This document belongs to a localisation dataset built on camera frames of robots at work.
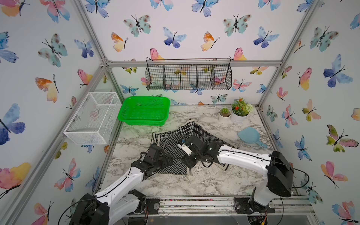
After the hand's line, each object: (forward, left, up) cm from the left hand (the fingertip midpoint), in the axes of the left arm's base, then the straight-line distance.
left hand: (168, 159), depth 86 cm
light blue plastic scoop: (+20, -59, -6) cm, 63 cm away
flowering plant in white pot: (+30, -49, +10) cm, 58 cm away
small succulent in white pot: (+32, -40, +3) cm, 51 cm away
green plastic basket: (+46, +23, -5) cm, 51 cm away
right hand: (-2, -11, +7) cm, 13 cm away
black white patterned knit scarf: (+12, 0, 0) cm, 12 cm away
